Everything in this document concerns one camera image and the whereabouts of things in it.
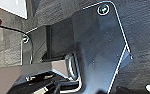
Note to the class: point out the grey robot torso limb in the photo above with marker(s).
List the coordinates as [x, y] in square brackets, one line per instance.
[24, 75]

